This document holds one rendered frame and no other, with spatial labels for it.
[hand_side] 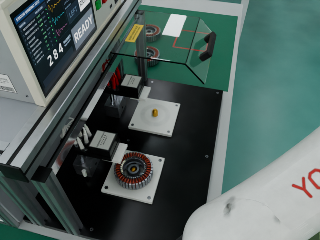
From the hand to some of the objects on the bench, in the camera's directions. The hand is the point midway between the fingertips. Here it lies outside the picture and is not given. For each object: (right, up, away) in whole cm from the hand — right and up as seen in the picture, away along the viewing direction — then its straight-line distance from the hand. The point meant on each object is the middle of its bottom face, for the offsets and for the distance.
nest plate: (+2, +24, +26) cm, 36 cm away
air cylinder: (-6, +45, +44) cm, 63 cm away
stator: (+2, +25, +25) cm, 36 cm away
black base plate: (+4, +32, +36) cm, 48 cm away
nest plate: (+8, +42, +42) cm, 60 cm away
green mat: (-2, +83, +80) cm, 116 cm away
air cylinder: (-12, +27, +28) cm, 41 cm away
